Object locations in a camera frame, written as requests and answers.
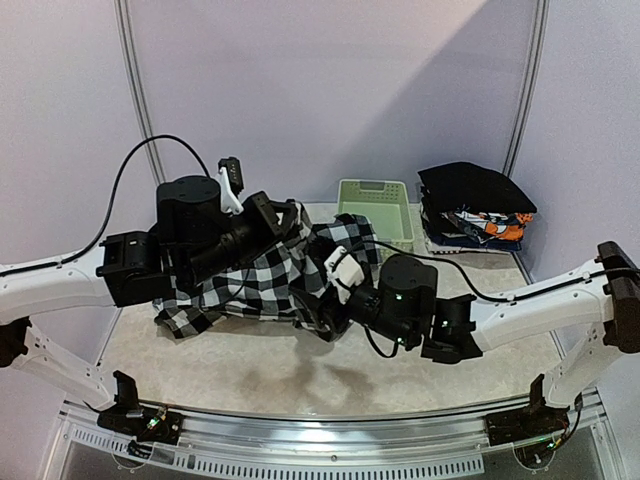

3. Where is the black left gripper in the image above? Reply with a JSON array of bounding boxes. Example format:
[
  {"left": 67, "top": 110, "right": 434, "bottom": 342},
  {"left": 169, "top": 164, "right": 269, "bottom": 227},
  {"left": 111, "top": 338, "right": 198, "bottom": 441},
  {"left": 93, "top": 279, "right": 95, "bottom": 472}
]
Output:
[{"left": 181, "top": 189, "right": 298, "bottom": 290}]

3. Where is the black white patterned garment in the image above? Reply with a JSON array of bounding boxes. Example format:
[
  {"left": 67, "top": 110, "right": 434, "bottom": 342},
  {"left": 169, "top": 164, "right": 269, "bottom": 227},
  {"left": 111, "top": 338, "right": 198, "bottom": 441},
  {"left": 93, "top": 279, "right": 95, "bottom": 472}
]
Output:
[{"left": 152, "top": 201, "right": 382, "bottom": 342}]

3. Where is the black t-shirt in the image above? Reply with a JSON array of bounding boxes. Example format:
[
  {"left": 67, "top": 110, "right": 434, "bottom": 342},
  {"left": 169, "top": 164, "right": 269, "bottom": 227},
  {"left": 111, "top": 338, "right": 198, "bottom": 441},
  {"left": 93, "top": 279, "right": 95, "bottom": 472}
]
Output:
[{"left": 418, "top": 162, "right": 537, "bottom": 214}]

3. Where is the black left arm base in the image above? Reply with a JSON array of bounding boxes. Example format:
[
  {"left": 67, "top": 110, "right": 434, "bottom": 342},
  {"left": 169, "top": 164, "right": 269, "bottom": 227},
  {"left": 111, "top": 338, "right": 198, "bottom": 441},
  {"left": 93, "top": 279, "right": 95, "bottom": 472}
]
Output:
[{"left": 97, "top": 371, "right": 184, "bottom": 445}]

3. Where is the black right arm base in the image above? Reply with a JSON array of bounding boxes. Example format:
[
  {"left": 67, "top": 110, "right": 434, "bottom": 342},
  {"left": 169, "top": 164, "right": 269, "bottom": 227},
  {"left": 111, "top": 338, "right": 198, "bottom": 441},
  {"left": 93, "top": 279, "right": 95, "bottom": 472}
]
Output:
[{"left": 484, "top": 374, "right": 583, "bottom": 451}]

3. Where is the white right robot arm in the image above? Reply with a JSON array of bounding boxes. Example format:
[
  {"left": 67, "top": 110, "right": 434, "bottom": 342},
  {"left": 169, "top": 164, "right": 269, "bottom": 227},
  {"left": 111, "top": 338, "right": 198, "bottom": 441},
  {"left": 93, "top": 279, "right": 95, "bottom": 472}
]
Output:
[{"left": 294, "top": 241, "right": 639, "bottom": 436}]

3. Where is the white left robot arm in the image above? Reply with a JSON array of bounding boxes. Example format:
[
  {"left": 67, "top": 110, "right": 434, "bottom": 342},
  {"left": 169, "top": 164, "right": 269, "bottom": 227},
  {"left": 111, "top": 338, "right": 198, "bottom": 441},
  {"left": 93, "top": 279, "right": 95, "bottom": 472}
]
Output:
[{"left": 1, "top": 192, "right": 298, "bottom": 434}]

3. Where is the pale green plastic laundry basket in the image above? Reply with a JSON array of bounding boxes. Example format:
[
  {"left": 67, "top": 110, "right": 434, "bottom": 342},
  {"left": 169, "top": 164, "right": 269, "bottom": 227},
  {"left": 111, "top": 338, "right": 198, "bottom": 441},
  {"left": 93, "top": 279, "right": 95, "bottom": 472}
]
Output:
[{"left": 338, "top": 179, "right": 414, "bottom": 252}]

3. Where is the dark folded clothes stack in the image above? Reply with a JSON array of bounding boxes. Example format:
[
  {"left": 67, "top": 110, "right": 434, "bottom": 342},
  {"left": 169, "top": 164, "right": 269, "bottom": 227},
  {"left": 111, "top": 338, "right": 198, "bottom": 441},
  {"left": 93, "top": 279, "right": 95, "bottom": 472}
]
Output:
[{"left": 420, "top": 187, "right": 524, "bottom": 254}]

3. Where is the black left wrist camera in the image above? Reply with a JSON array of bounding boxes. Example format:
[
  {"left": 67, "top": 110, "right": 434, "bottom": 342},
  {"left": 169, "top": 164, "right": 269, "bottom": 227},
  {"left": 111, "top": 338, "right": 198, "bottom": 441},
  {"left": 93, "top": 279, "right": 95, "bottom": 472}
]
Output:
[{"left": 156, "top": 157, "right": 244, "bottom": 246}]

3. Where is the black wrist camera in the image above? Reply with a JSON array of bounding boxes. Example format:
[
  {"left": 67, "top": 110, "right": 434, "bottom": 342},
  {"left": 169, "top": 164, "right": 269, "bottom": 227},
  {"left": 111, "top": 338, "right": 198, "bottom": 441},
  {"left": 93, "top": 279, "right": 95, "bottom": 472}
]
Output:
[
  {"left": 324, "top": 247, "right": 438, "bottom": 351},
  {"left": 156, "top": 157, "right": 244, "bottom": 246}
]

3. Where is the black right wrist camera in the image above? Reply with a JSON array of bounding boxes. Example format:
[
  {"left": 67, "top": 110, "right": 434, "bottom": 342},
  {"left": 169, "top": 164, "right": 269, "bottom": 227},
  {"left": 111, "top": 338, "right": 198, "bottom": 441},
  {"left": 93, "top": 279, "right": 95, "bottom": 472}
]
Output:
[{"left": 324, "top": 247, "right": 438, "bottom": 351}]

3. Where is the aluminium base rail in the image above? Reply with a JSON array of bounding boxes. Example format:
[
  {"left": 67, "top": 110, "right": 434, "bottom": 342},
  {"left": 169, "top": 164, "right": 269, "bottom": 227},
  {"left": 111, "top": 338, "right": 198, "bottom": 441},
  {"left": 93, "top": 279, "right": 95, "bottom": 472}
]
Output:
[{"left": 42, "top": 389, "right": 627, "bottom": 479}]

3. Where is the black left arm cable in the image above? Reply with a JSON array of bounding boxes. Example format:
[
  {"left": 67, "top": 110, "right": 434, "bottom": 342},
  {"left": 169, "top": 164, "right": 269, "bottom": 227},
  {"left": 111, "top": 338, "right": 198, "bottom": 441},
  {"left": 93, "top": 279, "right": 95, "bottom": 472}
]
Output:
[{"left": 0, "top": 134, "right": 211, "bottom": 274}]

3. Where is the left corner wall post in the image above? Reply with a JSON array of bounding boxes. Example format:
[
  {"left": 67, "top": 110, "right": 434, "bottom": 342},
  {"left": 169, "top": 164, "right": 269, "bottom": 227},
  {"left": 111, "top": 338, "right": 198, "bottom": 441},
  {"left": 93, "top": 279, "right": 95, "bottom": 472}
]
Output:
[{"left": 113, "top": 0, "right": 166, "bottom": 186}]

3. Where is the corner wall post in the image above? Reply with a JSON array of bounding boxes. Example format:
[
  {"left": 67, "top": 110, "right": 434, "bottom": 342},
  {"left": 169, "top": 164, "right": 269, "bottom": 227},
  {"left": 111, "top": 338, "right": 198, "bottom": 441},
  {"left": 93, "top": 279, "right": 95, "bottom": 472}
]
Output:
[
  {"left": 113, "top": 0, "right": 166, "bottom": 186},
  {"left": 502, "top": 0, "right": 550, "bottom": 177}
]

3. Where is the right corner wall post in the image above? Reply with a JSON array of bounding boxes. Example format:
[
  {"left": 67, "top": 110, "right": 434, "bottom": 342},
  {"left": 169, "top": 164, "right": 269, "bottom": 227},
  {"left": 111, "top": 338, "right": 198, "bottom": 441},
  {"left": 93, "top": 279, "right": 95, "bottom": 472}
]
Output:
[{"left": 502, "top": 0, "right": 550, "bottom": 177}]

